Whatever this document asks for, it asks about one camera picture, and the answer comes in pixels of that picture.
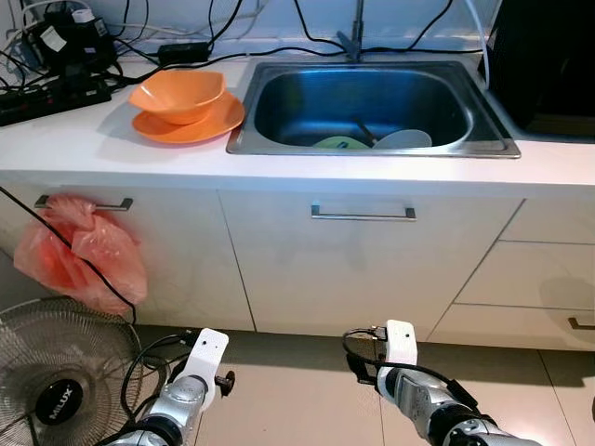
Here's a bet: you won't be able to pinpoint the dark metal utensil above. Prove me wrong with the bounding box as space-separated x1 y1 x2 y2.
353 116 378 148

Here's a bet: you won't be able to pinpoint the orange plastic bowl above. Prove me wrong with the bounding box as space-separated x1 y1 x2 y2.
128 69 228 127

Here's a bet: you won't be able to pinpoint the white drawer front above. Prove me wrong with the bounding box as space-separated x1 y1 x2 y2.
497 195 595 245
426 304 595 352
453 242 595 310

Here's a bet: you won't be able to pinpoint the black appliance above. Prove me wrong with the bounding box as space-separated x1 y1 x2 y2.
485 0 595 140

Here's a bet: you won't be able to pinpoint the white cabinet door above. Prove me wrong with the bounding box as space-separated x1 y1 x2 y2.
0 184 255 333
218 190 523 337

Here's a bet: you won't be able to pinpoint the stainless steel sink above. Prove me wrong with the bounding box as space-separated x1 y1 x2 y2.
226 59 522 159

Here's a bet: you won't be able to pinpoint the green plate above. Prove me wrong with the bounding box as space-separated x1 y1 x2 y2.
311 136 373 151

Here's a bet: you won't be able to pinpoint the metal faucet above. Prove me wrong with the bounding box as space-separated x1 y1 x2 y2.
337 0 369 64

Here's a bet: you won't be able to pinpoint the orange plastic plate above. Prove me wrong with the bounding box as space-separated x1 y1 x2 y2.
132 93 246 146

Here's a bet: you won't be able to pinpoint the red plastic bag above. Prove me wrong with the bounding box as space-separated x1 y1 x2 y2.
14 193 150 317

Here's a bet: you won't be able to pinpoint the black charger box white labels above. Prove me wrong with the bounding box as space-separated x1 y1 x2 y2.
42 7 120 77

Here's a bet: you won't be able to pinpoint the black power strip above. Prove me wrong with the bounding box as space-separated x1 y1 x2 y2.
0 79 114 127

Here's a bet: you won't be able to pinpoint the grey standing fan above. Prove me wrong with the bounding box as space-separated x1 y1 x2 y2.
0 297 147 446

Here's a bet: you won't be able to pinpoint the white hose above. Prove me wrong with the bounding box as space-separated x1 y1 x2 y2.
462 0 494 91

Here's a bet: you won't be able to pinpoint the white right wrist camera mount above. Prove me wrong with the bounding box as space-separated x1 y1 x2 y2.
383 320 419 369

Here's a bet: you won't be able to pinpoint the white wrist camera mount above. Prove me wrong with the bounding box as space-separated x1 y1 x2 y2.
172 327 236 397
383 320 419 369

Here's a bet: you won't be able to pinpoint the black wall cable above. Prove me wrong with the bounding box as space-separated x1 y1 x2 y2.
294 0 351 51
407 0 456 51

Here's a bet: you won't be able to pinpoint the black adapter cable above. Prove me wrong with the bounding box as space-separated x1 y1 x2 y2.
209 43 347 64

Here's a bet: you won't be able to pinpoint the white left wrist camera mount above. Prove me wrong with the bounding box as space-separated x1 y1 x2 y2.
172 327 236 397

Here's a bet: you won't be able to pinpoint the black trailing cable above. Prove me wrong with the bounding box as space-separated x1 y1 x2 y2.
0 184 139 324

